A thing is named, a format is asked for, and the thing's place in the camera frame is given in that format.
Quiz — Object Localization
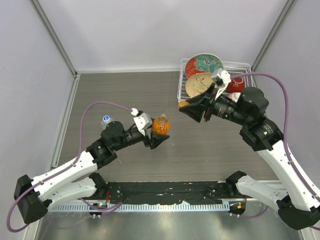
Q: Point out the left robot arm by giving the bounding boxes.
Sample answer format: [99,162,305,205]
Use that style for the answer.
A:
[13,117,170,225]

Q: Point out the white slotted cable duct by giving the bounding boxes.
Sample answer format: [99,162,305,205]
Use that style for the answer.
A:
[49,201,230,213]

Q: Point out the pink patterned bowl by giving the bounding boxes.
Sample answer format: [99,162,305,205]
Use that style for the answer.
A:
[227,92,241,103]

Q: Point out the red and teal plate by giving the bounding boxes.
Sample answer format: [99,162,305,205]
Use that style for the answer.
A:
[184,53,224,78]

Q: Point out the orange juice bottle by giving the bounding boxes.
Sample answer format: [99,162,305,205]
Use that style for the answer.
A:
[151,113,170,135]

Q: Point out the clear plastic water bottle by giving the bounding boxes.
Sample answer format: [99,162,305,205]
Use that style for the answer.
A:
[101,115,115,130]

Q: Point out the red bowl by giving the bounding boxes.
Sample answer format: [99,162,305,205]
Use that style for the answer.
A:
[226,77,246,94]

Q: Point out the cream floral plate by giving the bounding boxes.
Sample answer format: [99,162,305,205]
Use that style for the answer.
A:
[185,72,214,98]

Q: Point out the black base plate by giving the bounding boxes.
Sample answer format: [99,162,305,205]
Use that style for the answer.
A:
[77,180,256,206]

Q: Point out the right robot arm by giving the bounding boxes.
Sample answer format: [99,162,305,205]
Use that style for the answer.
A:
[178,85,320,230]

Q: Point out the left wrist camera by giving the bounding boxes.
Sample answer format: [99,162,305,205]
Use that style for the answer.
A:
[130,108,153,136]

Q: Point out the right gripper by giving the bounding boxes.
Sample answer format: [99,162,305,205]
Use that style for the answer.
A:
[180,82,250,126]

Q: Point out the white wire dish rack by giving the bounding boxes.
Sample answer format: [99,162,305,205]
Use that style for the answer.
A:
[176,58,256,106]

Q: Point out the orange bottle cap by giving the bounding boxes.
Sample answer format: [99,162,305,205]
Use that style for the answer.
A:
[178,100,190,109]

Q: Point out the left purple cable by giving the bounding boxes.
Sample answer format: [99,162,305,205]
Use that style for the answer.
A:
[6,101,138,233]

